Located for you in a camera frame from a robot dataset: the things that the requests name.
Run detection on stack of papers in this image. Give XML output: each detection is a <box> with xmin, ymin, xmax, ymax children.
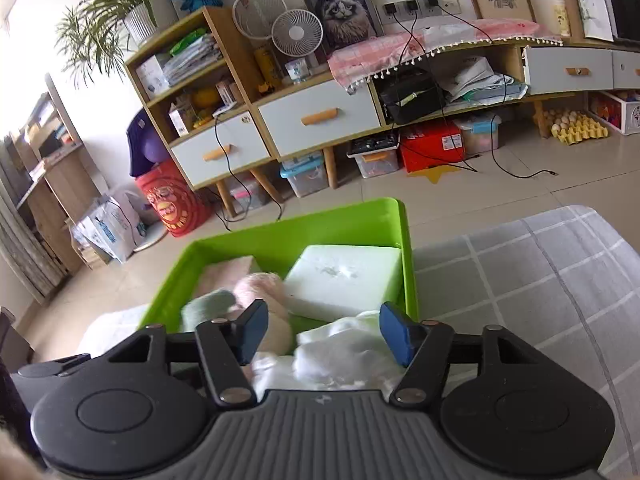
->
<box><xmin>163</xmin><ymin>34</ymin><xmax>224</xmax><ymax>87</ymax></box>

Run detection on wooden desk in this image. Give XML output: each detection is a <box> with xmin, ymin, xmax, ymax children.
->
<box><xmin>11</xmin><ymin>75</ymin><xmax>100</xmax><ymax>275</ymax></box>

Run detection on white foam block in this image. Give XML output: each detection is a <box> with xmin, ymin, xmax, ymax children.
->
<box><xmin>283</xmin><ymin>245</ymin><xmax>402</xmax><ymax>322</ymax></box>

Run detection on clear bin blue lid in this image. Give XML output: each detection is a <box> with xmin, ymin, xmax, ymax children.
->
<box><xmin>280</xmin><ymin>151</ymin><xmax>329</xmax><ymax>198</ymax></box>

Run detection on white toy box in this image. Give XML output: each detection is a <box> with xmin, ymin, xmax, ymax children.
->
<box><xmin>588</xmin><ymin>91</ymin><xmax>640</xmax><ymax>136</ymax></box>

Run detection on green towel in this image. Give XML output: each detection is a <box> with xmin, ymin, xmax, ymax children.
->
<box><xmin>181</xmin><ymin>289</ymin><xmax>235</xmax><ymax>332</ymax></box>

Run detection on black bag on shelf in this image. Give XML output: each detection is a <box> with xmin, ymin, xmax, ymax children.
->
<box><xmin>374</xmin><ymin>65</ymin><xmax>447</xmax><ymax>126</ymax></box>

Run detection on pink lace cloth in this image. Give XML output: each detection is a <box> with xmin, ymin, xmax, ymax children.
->
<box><xmin>328</xmin><ymin>18</ymin><xmax>563</xmax><ymax>93</ymax></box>

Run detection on red printed bucket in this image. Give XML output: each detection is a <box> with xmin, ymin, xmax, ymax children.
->
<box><xmin>134</xmin><ymin>158</ymin><xmax>213</xmax><ymax>237</ymax></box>

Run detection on small white desk fan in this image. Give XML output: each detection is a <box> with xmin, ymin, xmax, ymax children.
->
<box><xmin>271</xmin><ymin>9</ymin><xmax>323</xmax><ymax>58</ymax></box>

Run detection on white paper shopping bag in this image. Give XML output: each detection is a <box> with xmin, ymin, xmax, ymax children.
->
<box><xmin>76</xmin><ymin>190</ymin><xmax>146</xmax><ymax>263</ymax></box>

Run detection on white round fan guard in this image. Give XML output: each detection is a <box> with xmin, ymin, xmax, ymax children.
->
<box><xmin>232</xmin><ymin>0</ymin><xmax>288</xmax><ymax>40</ymax></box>

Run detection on potted green plant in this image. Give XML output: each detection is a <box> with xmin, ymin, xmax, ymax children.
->
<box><xmin>56</xmin><ymin>0</ymin><xmax>154</xmax><ymax>84</ymax></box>

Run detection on long wooden tv cabinet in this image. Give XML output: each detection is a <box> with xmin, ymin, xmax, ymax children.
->
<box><xmin>256</xmin><ymin>40</ymin><xmax>639</xmax><ymax>188</ymax></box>

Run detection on yellow egg tray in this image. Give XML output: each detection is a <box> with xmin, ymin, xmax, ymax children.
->
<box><xmin>544</xmin><ymin>108</ymin><xmax>608</xmax><ymax>145</ymax></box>

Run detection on white microwave oven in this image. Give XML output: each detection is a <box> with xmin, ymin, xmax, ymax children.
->
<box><xmin>578</xmin><ymin>0</ymin><xmax>639</xmax><ymax>44</ymax></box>

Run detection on wooden shelf cabinet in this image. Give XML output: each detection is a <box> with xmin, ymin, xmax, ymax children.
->
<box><xmin>125</xmin><ymin>6</ymin><xmax>283</xmax><ymax>216</ymax></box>

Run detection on wall power sockets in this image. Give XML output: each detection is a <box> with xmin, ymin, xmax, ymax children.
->
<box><xmin>380</xmin><ymin>0</ymin><xmax>461</xmax><ymax>23</ymax></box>

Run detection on grey checked table cloth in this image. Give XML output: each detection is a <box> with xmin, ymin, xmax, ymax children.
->
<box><xmin>413</xmin><ymin>205</ymin><xmax>639</xmax><ymax>479</ymax></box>

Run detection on clear bin black lid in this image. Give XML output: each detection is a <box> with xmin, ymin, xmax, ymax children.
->
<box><xmin>346</xmin><ymin>132</ymin><xmax>399</xmax><ymax>179</ymax></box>

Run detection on red cardboard box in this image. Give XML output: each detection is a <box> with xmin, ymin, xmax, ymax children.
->
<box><xmin>399</xmin><ymin>120</ymin><xmax>465</xmax><ymax>174</ymax></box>

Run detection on white cloth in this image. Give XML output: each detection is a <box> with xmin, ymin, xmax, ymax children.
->
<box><xmin>250</xmin><ymin>311</ymin><xmax>404</xmax><ymax>398</ymax></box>

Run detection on green plastic bin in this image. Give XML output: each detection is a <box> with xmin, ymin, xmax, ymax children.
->
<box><xmin>139</xmin><ymin>197</ymin><xmax>420</xmax><ymax>333</ymax></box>

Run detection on framed cat picture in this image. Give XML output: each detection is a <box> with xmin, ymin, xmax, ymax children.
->
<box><xmin>304</xmin><ymin>0</ymin><xmax>384</xmax><ymax>58</ymax></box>

